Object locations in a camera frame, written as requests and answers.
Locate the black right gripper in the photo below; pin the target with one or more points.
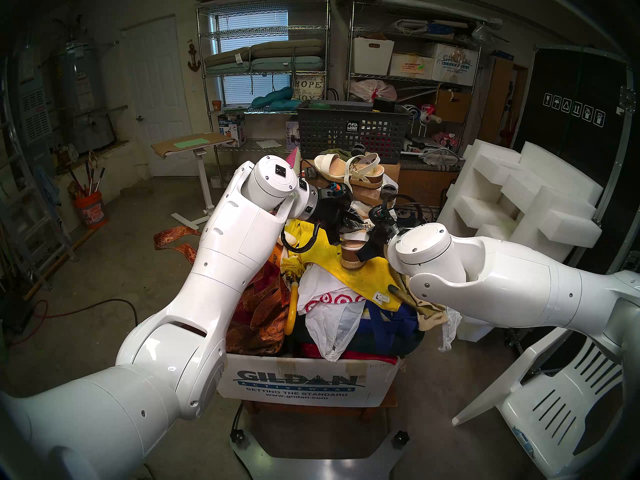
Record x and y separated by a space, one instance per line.
385 224

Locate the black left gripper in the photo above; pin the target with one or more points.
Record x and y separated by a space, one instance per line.
334 206

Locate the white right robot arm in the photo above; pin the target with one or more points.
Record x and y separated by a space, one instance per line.
525 284

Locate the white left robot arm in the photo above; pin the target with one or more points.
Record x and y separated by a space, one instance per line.
225 254

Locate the yellow terry towel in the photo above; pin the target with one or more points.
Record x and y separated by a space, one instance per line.
320 256

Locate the tan cardboard box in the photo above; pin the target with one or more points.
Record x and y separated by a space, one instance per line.
392 171

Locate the low brown wooden cabinet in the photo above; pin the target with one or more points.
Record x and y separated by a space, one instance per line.
425 189

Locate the magenta cloth piece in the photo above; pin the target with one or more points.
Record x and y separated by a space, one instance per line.
292 156

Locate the black plastic mesh basket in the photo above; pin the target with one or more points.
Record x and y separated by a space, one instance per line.
325 134

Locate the tan green-tipped work glove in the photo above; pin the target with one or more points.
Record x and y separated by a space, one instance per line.
425 314

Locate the blue fabric bag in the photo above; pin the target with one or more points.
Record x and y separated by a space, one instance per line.
385 329

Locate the yellow folded umbrella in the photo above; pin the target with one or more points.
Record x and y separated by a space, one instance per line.
291 309

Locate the white Target plastic bag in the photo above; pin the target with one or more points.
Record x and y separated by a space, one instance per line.
330 329

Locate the crumpled white plastic scrap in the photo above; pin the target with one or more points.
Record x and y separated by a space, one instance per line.
450 329

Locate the red orange floral bag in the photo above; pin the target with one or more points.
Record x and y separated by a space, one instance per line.
262 314

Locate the pink white plastic bag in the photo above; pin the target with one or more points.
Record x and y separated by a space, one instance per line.
372 89

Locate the brown cardboard storage box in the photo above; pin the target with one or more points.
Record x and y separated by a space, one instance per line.
452 106

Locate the white foam packing block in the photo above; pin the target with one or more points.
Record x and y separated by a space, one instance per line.
520 194

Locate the small white foam piece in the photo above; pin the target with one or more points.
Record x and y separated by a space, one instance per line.
472 331

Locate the HOPE word sign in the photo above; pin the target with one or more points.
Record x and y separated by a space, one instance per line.
307 84

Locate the teal cushion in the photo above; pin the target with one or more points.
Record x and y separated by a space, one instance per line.
272 98

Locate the blue white product box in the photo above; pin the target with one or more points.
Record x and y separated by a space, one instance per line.
232 129

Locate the white labelled cardboard box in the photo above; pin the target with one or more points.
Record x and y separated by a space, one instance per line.
410 66

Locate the large Gildan cardboard box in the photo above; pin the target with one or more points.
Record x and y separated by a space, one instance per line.
300 384

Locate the sage green seat cushion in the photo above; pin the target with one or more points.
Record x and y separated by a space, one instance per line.
290 64

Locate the small Gildan cardboard box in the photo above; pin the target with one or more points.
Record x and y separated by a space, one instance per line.
455 64

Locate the window with white blinds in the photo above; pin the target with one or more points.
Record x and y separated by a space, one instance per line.
245 86

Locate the white rolling overbed table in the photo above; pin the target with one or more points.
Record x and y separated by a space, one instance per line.
192 143

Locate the orange brocade fabric strip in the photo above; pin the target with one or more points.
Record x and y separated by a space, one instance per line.
172 234

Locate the khaki seat cushion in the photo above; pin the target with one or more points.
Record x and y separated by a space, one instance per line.
285 48

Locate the black flight case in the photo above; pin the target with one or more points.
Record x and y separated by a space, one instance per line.
575 84

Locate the white panel door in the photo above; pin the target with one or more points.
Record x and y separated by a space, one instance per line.
157 94

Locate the white plastic chair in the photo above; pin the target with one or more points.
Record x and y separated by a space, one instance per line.
540 414

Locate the orange plastic bucket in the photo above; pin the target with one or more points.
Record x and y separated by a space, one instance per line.
90 211

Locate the grey water heater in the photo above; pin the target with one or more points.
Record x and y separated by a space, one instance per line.
87 99

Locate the grey metal ladder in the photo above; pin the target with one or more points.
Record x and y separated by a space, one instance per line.
30 219

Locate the grey furnace cabinet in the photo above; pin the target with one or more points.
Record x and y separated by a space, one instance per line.
37 114

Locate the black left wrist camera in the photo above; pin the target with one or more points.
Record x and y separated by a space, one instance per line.
334 236

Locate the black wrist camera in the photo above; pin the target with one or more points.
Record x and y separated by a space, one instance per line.
334 236
372 249

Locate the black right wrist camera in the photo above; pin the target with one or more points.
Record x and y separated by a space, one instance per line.
372 249

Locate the brown anchor wall decoration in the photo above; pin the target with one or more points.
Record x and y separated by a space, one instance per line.
194 61

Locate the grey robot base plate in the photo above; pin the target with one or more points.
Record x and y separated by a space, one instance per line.
320 469

